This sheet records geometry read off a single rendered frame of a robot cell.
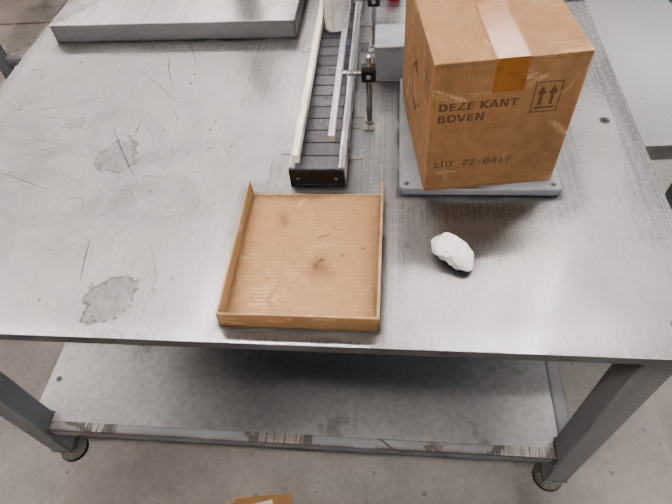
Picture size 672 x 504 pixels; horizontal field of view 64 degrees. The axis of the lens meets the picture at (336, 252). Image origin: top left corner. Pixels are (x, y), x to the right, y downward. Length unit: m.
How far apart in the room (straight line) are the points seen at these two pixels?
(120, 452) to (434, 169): 1.28
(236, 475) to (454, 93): 1.23
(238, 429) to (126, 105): 0.86
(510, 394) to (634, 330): 0.63
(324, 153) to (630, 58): 0.79
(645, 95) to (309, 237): 0.81
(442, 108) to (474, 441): 0.87
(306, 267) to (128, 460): 1.04
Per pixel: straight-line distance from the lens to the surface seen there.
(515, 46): 0.91
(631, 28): 1.62
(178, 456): 1.75
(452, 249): 0.92
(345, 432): 1.44
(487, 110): 0.93
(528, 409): 1.51
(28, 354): 2.14
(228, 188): 1.10
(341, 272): 0.92
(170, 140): 1.26
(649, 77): 1.45
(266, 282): 0.93
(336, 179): 1.05
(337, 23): 1.40
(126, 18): 1.66
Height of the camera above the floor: 1.58
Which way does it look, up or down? 52 degrees down
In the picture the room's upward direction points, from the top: 6 degrees counter-clockwise
